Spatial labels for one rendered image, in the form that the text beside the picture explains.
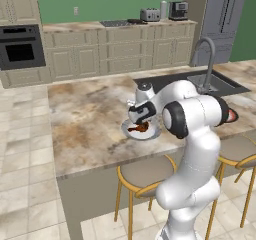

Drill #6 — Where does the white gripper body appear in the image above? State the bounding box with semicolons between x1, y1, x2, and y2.
128;112;155;126

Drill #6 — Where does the brown chicken drumstick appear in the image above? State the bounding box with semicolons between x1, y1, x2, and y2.
127;122;151;134

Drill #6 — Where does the grey round plate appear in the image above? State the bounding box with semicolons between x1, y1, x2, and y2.
121;117;163;141

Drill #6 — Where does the dark pan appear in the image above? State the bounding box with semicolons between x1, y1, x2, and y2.
126;18;148;26

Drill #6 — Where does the dark sink basin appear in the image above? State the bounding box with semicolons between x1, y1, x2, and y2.
133;68;252;98

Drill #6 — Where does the yellow-legged round stool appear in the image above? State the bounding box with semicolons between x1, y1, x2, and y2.
204;134;256;240
114;154;178;240
234;153;256;229

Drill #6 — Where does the beige lower cupboard run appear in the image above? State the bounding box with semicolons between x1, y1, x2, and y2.
42;21;198;83

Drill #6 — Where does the grey curved tap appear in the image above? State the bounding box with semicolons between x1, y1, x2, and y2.
189;36;217;95

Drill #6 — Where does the red round object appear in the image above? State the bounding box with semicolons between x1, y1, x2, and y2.
226;108;240;125

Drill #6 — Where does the silver toaster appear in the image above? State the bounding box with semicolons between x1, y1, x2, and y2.
139;7;162;23

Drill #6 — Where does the white cylindrical canister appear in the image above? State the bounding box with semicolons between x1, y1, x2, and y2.
159;0;169;21

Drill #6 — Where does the grey coffee machine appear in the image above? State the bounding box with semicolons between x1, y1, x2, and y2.
167;1;190;22

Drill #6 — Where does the beige tall oven cupboard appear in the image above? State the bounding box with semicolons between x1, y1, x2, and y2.
0;0;53;90

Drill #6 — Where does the grey fridge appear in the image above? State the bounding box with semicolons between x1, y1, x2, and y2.
190;0;250;67

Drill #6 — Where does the black built-in oven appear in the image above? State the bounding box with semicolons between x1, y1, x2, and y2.
0;24;47;71

